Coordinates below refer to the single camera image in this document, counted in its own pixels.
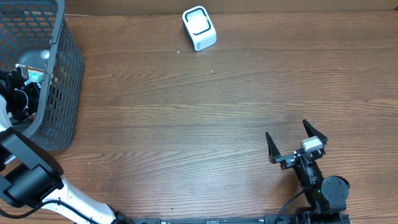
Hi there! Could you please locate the dark grey plastic basket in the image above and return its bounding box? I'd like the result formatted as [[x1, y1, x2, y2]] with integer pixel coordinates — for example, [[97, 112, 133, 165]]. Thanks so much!
[[1, 0, 84, 151]]

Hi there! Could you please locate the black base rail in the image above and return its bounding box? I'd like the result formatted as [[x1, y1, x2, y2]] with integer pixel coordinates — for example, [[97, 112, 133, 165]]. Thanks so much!
[[132, 213, 299, 224]]

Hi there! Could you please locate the brown snack packet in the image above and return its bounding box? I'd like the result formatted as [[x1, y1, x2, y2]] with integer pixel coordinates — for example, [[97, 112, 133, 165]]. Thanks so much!
[[15, 63, 44, 74]]

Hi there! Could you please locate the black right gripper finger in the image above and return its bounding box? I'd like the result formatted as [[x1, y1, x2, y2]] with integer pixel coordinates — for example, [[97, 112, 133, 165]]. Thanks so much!
[[266, 132, 281, 164], [302, 119, 328, 144]]

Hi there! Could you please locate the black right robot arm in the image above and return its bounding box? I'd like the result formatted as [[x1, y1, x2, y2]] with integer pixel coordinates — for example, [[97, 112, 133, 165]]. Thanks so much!
[[265, 120, 350, 223]]

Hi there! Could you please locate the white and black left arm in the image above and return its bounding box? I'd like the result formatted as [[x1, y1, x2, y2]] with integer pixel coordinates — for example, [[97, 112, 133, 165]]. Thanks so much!
[[1, 67, 132, 223]]

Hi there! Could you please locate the teal Kleenex tissue pack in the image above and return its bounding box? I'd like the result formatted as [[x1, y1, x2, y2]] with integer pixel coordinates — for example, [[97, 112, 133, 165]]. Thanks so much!
[[24, 70, 44, 86]]

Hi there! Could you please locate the yellow oil bottle silver cap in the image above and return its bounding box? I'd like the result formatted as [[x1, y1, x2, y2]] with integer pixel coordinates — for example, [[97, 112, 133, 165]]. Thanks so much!
[[17, 49, 51, 70]]

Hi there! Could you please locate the white barcode scanner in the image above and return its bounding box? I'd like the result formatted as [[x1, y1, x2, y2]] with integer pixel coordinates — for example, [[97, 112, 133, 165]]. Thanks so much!
[[182, 6, 217, 52]]

